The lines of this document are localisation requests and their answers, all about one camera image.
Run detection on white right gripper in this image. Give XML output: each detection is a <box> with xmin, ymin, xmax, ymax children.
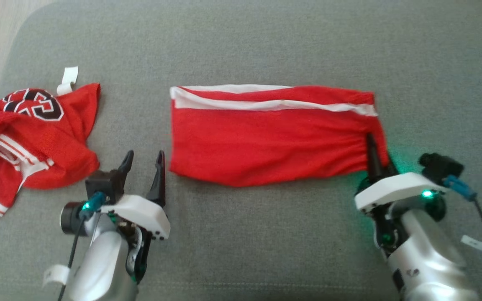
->
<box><xmin>354</xmin><ymin>133</ymin><xmax>451</xmax><ymax>212</ymax></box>

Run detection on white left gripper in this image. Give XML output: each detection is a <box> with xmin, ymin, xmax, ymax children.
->
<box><xmin>100</xmin><ymin>150</ymin><xmax>171</xmax><ymax>240</ymax></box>

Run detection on red basketball jersey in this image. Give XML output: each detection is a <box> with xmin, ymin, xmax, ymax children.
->
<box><xmin>0</xmin><ymin>66</ymin><xmax>102</xmax><ymax>252</ymax></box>

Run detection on red shorts with white stripe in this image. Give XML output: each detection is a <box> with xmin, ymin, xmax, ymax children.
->
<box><xmin>168</xmin><ymin>84</ymin><xmax>391</xmax><ymax>188</ymax></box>

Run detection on grey fabric sofa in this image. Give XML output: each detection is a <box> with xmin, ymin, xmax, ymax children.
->
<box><xmin>0</xmin><ymin>0</ymin><xmax>482</xmax><ymax>301</ymax></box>

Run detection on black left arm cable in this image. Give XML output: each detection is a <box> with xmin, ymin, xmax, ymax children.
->
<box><xmin>58</xmin><ymin>191</ymin><xmax>107</xmax><ymax>301</ymax></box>

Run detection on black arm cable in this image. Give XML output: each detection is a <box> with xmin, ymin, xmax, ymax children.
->
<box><xmin>443</xmin><ymin>175</ymin><xmax>482</xmax><ymax>301</ymax></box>
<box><xmin>58</xmin><ymin>191</ymin><xmax>107</xmax><ymax>301</ymax></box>

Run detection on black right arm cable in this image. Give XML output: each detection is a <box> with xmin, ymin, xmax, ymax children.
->
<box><xmin>443</xmin><ymin>175</ymin><xmax>482</xmax><ymax>301</ymax></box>

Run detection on white cable label tag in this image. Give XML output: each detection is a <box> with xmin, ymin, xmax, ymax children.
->
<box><xmin>43</xmin><ymin>264</ymin><xmax>71</xmax><ymax>287</ymax></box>
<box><xmin>460</xmin><ymin>235</ymin><xmax>482</xmax><ymax>252</ymax></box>

